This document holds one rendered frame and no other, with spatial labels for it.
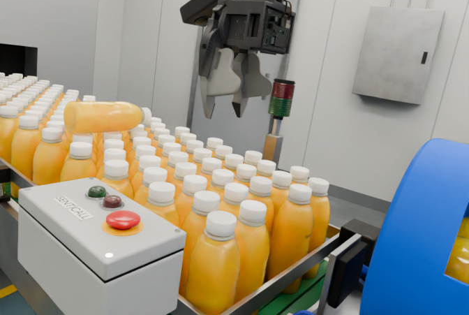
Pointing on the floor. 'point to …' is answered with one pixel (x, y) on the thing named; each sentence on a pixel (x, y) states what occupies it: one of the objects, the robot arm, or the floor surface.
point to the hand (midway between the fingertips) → (221, 108)
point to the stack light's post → (272, 149)
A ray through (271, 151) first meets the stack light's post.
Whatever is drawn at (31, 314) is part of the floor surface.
